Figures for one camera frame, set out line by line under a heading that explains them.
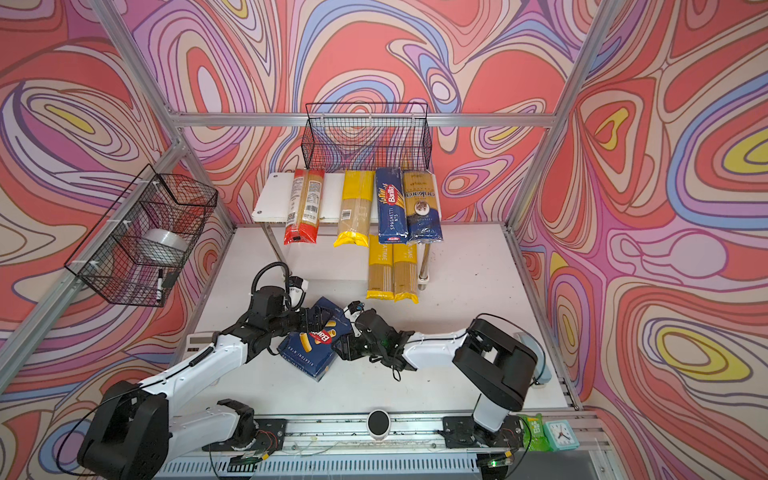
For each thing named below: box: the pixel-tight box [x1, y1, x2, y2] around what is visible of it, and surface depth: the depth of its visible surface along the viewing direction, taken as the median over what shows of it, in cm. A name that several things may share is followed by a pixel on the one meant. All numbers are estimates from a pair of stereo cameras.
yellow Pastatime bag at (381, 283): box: [366, 234, 395, 301], surface depth 96 cm
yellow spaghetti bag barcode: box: [333, 170, 375, 247], surface depth 75 cm
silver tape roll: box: [142, 228, 190, 253], surface depth 75 cm
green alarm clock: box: [544, 420, 580, 452], surface depth 73 cm
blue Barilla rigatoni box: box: [278, 296, 353, 382], surface depth 83 cm
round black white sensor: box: [366, 409, 391, 442], surface depth 72 cm
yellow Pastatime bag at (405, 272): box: [393, 243, 420, 304], surface depth 96 cm
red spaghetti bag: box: [284, 169, 325, 245], surface depth 75 cm
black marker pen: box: [156, 268, 163, 302], surface depth 73 cm
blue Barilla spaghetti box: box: [376, 167, 408, 244], surface depth 73 cm
